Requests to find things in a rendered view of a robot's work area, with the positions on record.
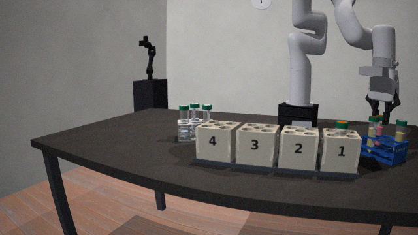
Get blue tube rack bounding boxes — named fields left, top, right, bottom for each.
left=360, top=134, right=409, bottom=166

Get white bucket adapter with five holes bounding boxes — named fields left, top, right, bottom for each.
left=319, top=128, right=362, bottom=174
left=195, top=120, right=242, bottom=163
left=278, top=125, right=319, bottom=171
left=236, top=123, right=280, bottom=167

